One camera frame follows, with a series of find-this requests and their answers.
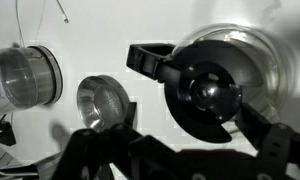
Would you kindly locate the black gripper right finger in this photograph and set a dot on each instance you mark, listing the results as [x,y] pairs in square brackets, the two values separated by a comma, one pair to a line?
[277,143]

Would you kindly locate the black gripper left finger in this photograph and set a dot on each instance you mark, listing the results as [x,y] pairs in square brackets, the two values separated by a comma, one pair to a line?
[136,156]

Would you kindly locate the black coffee jar lid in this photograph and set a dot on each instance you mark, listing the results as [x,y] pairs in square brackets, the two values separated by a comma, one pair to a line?
[208,87]

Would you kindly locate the round steel filter cup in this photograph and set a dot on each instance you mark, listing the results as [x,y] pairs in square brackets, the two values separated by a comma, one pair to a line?
[102,102]

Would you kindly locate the small black device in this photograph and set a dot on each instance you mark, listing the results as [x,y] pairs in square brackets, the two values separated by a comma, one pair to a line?
[7,136]

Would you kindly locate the clear plastic blender cup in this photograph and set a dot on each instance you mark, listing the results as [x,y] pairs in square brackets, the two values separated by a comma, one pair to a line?
[29,77]

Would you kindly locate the glass coffee jar black handle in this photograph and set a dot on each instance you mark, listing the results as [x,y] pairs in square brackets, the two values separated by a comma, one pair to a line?
[153,60]

